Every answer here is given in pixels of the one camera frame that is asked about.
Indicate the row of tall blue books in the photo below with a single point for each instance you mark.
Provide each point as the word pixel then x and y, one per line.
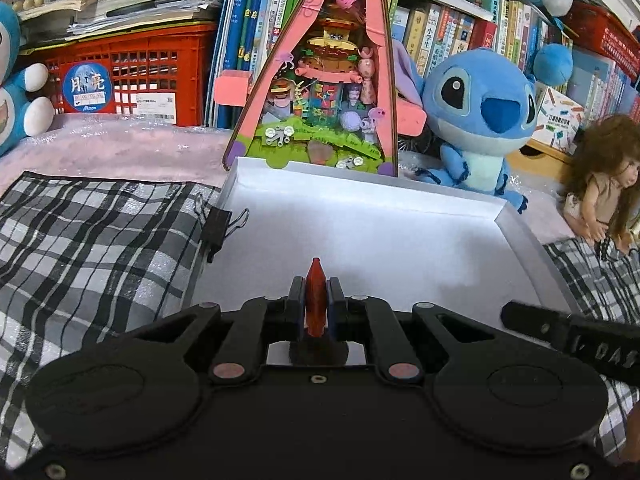
pixel 250 20

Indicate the black and white plaid blanket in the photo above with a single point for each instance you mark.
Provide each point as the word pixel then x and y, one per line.
pixel 100 260

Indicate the black binder clip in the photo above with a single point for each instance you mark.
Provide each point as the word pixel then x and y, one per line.
pixel 217 232

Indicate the white cardboard box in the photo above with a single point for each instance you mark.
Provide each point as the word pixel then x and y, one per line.
pixel 375 230

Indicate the brown-haired baby doll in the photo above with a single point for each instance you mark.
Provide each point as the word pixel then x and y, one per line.
pixel 605 185

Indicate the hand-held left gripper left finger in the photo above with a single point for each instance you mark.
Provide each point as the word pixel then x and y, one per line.
pixel 296 305

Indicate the row of shelf books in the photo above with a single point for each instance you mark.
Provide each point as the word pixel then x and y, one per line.
pixel 520 25
pixel 610 85
pixel 440 35

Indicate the blue alien plush toy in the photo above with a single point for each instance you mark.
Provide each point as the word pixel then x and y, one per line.
pixel 475 110

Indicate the white paper label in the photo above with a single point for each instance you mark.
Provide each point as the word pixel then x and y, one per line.
pixel 150 107

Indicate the blue robot cat plush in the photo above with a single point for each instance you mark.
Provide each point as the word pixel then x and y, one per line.
pixel 15 110

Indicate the red plastic basket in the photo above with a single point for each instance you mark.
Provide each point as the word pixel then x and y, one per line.
pixel 605 30

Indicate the pink triangular toy house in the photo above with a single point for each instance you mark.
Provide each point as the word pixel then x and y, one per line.
pixel 325 85

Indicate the round blue sticker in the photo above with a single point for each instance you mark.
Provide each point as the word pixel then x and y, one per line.
pixel 87 87

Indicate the wooden drawer box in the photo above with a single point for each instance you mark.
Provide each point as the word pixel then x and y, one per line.
pixel 537 160

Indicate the red plastic crate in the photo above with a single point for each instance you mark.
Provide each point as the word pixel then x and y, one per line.
pixel 150 60

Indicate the white box with colourful print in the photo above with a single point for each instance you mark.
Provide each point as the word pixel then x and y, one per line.
pixel 560 120

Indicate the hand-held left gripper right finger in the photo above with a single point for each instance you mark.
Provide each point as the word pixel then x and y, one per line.
pixel 336 305

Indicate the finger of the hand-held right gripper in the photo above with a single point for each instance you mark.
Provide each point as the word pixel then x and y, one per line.
pixel 540 327

